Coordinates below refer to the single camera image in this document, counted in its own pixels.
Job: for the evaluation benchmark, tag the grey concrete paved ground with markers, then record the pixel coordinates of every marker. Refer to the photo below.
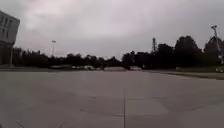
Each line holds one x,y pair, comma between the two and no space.
100,96

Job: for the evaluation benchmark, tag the lattice tower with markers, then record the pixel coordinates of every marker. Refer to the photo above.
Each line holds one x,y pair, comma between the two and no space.
154,45

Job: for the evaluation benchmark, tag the grey building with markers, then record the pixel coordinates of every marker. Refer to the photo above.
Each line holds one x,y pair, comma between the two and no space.
6,33

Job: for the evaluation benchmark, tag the row of dark trees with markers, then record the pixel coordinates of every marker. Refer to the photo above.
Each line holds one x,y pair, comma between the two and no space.
180,53

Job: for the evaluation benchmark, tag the grass strip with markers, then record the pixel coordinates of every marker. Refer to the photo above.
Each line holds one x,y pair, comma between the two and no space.
200,74

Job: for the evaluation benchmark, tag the tall light pole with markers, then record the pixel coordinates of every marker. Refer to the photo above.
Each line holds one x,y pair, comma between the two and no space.
216,36
53,46

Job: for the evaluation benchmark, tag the row of parked vehicles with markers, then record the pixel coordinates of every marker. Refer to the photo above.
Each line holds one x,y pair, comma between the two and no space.
86,67

